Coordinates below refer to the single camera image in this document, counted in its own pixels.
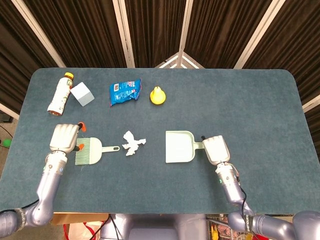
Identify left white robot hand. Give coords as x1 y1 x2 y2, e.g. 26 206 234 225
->
49 121 87 154

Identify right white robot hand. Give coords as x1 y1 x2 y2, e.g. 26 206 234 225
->
201 135 231 166

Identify mint green hand broom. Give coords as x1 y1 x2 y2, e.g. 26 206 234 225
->
74 136 121 166

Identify mint green dustpan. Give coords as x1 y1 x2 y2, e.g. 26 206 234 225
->
165 130 206 164

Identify white paper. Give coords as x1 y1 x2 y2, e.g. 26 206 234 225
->
121 130 147 158

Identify blue felt table mat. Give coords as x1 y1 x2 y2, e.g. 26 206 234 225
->
0 67 320 215

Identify white drink bottle yellow cap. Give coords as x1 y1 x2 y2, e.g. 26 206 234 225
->
47 72 75 117

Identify light blue cube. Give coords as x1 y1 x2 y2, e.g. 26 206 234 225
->
69 81 96 108

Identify small black box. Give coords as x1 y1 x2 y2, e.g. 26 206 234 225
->
0 112 14 123

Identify blue snack bag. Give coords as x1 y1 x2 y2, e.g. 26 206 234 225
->
108 78 142 109

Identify yellow toy pear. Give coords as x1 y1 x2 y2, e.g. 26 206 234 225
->
149 86 167 105

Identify brown cardboard box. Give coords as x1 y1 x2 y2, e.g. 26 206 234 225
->
51 212 110 225

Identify red and white bag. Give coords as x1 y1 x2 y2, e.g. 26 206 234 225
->
63 220 106 240

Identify lavender robot torso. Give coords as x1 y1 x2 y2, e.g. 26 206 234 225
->
99 213 210 240

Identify brown folding screen white frames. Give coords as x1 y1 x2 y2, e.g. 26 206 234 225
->
0 0 320 121

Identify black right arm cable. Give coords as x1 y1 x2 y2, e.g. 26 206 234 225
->
234 172 258 240

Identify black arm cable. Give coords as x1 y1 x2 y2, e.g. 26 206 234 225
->
234 172 258 240
0 198 40 216

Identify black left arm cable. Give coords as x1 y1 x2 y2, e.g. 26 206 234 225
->
0 198 40 216

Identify metal wire cart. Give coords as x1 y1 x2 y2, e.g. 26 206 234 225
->
206 214 253 240

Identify black torso cable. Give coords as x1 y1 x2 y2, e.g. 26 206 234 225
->
91 214 121 240

